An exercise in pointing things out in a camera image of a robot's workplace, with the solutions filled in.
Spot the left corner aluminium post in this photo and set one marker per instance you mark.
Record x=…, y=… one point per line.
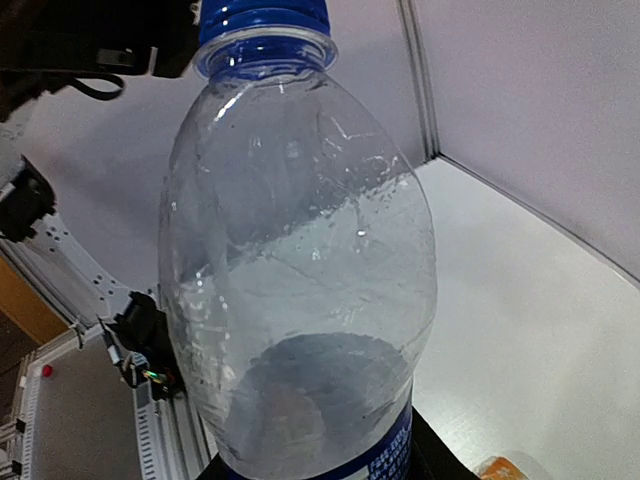
x=540, y=100

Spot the Pepsi bottle blue label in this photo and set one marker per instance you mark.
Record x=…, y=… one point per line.
x=296, y=255

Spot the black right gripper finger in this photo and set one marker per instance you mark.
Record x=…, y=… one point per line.
x=430, y=458

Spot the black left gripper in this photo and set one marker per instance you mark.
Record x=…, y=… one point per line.
x=91, y=46

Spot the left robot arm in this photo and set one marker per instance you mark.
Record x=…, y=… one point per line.
x=33, y=235

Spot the orange label flat bottle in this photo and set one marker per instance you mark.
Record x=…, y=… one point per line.
x=511, y=465

